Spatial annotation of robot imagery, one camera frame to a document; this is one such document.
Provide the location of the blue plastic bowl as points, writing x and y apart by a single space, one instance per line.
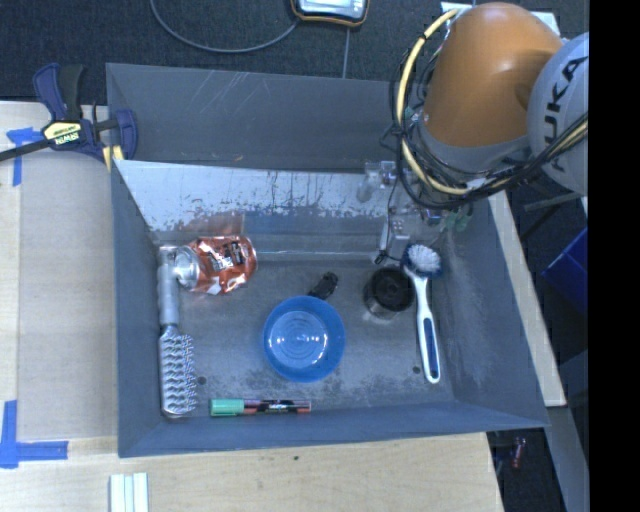
304 340

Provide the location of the black marker with green cap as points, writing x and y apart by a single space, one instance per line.
260 406

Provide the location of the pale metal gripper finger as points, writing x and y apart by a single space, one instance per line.
397 242
369 184

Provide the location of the small black clip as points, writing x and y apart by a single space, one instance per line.
324 286

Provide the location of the grey metal bin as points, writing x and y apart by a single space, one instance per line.
300 115

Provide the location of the crushed orange drink can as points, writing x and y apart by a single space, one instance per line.
227 262

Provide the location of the silver hairbrush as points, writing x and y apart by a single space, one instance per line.
172 350

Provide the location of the white and blue dish brush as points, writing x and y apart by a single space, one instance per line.
429 330

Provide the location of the black round cup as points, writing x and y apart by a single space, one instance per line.
389 292

